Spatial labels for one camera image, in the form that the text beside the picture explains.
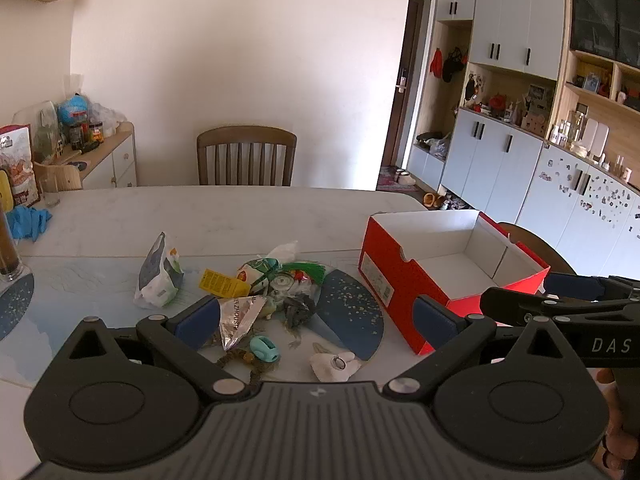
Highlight blue globe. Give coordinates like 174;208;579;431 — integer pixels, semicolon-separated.
57;95;92;127

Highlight white canister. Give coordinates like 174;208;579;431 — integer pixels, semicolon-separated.
582;119;610;154

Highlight blue gloves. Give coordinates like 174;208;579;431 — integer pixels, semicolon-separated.
6;206;53;242

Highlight dark brown door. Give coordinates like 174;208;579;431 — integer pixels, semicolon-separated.
390;0;436;163

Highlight white tissue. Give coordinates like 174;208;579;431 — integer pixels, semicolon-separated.
309;351;362;382

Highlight glass cup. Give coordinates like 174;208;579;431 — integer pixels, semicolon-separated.
40;175;62;209

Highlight yellow packet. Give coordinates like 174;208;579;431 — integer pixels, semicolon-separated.
198;268;251;297

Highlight black hanging bag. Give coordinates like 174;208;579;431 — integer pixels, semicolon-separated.
442;47;469;84

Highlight white plastic snack bag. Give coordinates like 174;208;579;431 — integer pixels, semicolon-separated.
133;231;185;310

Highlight person's right hand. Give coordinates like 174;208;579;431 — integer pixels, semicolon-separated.
595;367;631;477

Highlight glass jar with brown contents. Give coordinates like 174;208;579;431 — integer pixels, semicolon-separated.
0;207;24;282

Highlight wooden basket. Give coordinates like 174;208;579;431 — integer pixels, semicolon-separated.
32;160;84;194

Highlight silver foil wrapper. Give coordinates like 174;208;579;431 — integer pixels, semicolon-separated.
218;295;268;352

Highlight green and white bag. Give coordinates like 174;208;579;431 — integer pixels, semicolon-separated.
236;257;281;293

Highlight patterned red rug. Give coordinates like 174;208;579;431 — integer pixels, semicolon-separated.
377;166;426;192

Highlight white and wood wall cabinet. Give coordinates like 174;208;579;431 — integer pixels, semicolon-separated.
407;0;640;286

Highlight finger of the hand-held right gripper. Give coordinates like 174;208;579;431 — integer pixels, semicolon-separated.
479;285;640;333
542;272;640;306

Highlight teal plastic clip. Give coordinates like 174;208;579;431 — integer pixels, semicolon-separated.
249;336;281;364

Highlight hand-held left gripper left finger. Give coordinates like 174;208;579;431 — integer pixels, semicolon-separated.
65;295;261;402

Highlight clear plastic bag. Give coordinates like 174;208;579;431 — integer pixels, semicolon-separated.
266;241;299;262

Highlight white cardboard box red edges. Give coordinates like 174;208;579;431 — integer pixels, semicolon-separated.
359;210;552;356

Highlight red and white cereal box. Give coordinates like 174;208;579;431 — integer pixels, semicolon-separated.
0;124;42;209

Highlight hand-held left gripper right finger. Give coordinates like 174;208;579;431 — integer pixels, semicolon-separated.
382;295;583;402

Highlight white sideboard cabinet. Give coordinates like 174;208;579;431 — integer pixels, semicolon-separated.
65;121;138;191

